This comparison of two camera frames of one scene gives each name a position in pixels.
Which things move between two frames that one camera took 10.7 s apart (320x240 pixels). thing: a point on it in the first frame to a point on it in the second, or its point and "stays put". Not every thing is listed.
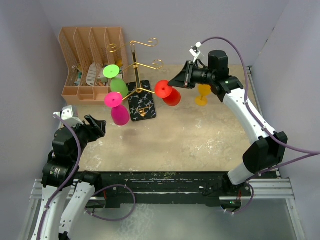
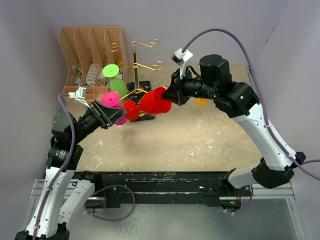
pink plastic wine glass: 120,114 stays put
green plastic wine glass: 111,71 stays put
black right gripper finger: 181,79 to 172,94
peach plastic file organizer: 88,50 stays put
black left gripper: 96,127 to 106,116
